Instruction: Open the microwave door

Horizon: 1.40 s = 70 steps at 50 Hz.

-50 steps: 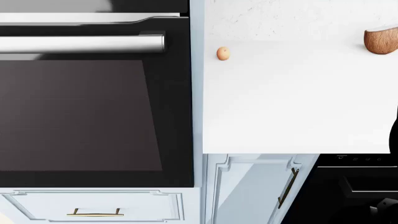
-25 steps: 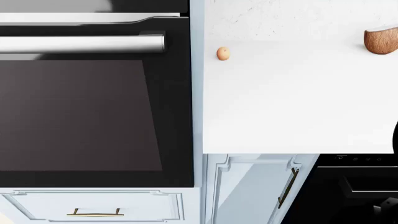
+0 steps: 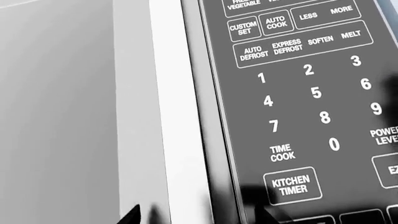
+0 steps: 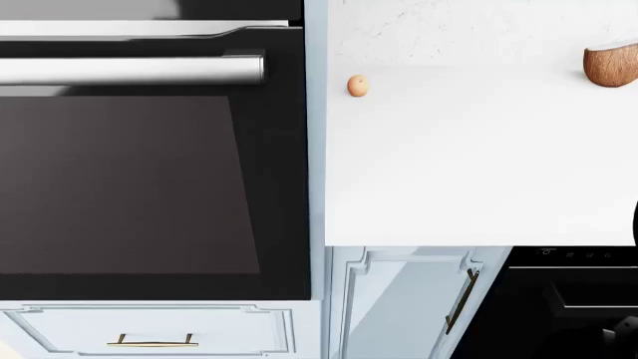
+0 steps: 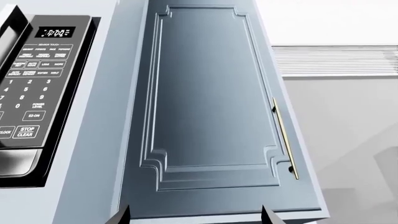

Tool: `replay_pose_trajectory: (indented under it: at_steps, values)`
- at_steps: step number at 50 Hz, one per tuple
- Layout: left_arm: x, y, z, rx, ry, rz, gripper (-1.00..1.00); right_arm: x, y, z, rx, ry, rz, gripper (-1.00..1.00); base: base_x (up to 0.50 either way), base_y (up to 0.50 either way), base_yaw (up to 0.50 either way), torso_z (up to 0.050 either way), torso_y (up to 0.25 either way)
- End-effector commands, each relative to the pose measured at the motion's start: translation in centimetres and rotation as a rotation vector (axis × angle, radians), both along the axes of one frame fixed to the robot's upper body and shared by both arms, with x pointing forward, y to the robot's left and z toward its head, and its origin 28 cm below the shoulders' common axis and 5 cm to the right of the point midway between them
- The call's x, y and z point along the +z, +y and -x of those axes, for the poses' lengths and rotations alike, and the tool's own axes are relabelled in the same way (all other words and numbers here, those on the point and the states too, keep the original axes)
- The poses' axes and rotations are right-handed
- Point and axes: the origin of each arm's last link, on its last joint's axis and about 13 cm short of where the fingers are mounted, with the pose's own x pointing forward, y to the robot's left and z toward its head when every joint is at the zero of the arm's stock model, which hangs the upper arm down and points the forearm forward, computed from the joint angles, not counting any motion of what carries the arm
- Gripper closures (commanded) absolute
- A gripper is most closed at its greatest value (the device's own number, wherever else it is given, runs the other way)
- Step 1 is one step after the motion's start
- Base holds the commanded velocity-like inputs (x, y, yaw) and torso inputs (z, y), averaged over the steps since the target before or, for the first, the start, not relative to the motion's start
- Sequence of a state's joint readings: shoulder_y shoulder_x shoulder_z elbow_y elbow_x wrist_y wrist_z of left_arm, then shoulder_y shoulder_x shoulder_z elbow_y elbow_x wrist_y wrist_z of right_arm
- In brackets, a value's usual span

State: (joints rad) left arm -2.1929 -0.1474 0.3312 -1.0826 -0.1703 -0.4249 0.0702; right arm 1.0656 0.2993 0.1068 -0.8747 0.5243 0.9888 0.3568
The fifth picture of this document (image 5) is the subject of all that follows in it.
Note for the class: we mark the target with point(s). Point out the blue-grey panelled cabinet door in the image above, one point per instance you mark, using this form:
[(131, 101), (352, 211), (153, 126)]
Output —
[(214, 105)]

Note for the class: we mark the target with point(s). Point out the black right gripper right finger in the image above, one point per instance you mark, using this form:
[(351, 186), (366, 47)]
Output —
[(270, 215)]

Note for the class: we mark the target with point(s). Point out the white slatted wall vent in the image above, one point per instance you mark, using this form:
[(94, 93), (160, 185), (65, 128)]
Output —
[(334, 60)]

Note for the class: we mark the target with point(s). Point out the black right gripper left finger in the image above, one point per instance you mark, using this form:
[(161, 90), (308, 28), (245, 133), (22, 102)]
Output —
[(122, 216)]

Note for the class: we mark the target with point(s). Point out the black microwave oven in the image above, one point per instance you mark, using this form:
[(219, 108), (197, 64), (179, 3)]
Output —
[(40, 93)]

